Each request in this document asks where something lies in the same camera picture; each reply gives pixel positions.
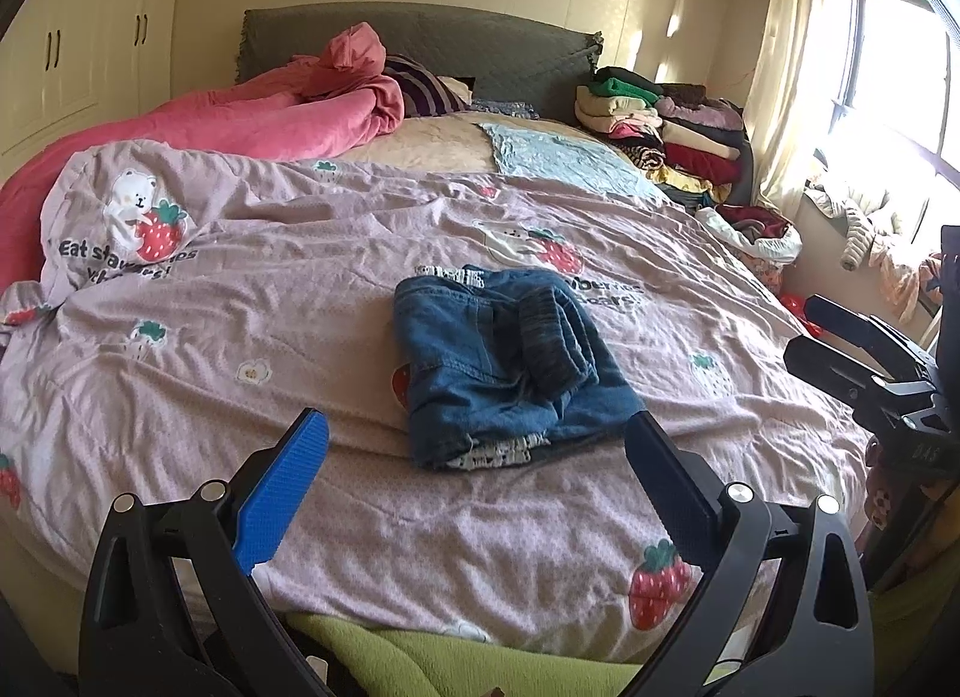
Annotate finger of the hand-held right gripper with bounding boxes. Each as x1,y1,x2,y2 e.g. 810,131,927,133
784,335,887,407
802,294,914,369

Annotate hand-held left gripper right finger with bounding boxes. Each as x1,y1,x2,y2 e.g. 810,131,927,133
622,412,875,697

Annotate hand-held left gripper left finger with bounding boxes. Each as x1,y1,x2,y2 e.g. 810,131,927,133
79,408,329,697

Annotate blue denim pants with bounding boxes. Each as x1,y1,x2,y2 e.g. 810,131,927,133
391,263,647,473

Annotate heap of pale clothes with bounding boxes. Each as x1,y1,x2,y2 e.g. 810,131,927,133
806,172,942,323

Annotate white and red clothes heap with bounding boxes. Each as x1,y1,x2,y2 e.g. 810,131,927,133
694,202,803,271

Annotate pink strawberry print duvet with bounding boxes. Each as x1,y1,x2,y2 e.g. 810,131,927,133
0,140,875,664

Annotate green clothing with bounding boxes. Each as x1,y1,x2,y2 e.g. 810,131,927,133
285,569,953,697

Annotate window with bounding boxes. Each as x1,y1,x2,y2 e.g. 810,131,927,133
825,0,960,248

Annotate pile of folded clothes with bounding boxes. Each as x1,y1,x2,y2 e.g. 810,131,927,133
574,65,755,207

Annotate cream curtain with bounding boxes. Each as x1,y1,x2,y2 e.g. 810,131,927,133
750,0,830,207

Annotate light blue cloth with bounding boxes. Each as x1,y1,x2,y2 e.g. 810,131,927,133
480,121,668,203

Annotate pink blanket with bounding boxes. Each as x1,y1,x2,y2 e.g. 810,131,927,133
0,22,406,293

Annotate beige bed sheet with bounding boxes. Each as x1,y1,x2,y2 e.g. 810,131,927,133
337,110,601,173

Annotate purple striped pillow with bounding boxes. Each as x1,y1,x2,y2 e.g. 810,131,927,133
384,53,473,119

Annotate grey quilted headboard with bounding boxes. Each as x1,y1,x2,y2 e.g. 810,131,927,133
236,3,605,121

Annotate cream wardrobe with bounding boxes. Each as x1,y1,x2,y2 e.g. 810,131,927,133
0,0,196,173

